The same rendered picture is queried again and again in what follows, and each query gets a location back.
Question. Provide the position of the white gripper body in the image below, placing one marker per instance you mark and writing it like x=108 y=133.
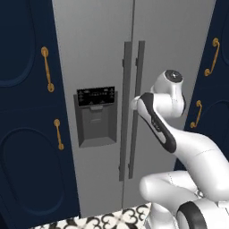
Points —
x=135 y=103

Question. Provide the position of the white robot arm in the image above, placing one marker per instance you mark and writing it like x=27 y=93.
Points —
x=196 y=161

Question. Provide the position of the grey fridge door with dispenser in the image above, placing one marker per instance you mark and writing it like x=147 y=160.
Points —
x=95 y=44

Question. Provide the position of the plain grey fridge door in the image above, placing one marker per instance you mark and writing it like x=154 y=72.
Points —
x=173 y=35

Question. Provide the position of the dark grey water dispenser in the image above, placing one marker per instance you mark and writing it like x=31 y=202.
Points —
x=95 y=122

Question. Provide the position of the navy cupboard door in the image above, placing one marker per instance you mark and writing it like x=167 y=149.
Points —
x=21 y=44
x=214 y=119
x=222 y=74
x=32 y=167

